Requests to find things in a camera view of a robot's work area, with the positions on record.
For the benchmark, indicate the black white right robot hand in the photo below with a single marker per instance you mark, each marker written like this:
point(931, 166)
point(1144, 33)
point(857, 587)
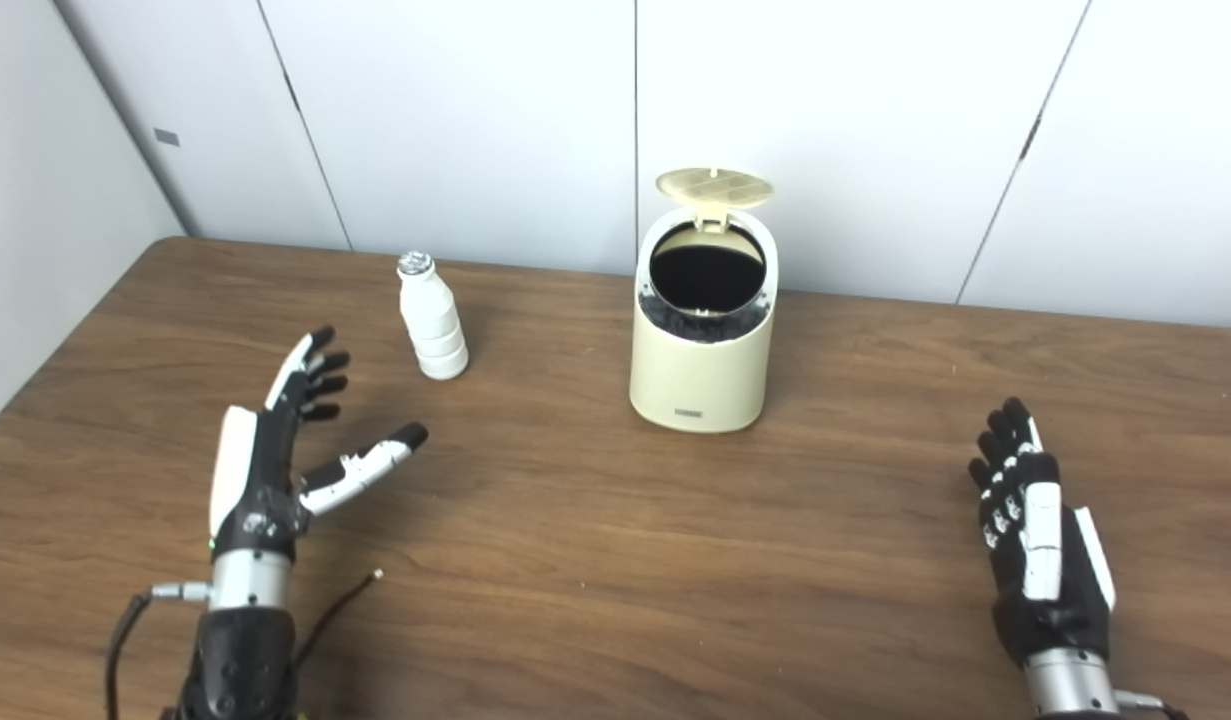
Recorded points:
point(1060, 590)

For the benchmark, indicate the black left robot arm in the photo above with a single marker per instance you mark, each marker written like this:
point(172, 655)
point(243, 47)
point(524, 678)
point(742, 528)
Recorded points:
point(243, 650)

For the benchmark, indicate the cream round bin lid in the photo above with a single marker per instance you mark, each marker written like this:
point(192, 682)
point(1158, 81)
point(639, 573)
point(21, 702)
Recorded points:
point(715, 187)

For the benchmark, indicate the cream-colored bin body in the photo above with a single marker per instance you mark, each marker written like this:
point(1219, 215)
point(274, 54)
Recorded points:
point(700, 385)

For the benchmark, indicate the small white plastic bottle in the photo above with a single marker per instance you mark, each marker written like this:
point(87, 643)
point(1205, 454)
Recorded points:
point(433, 325)

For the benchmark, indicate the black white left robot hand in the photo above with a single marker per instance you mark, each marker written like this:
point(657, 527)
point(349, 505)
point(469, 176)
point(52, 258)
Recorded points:
point(260, 470)

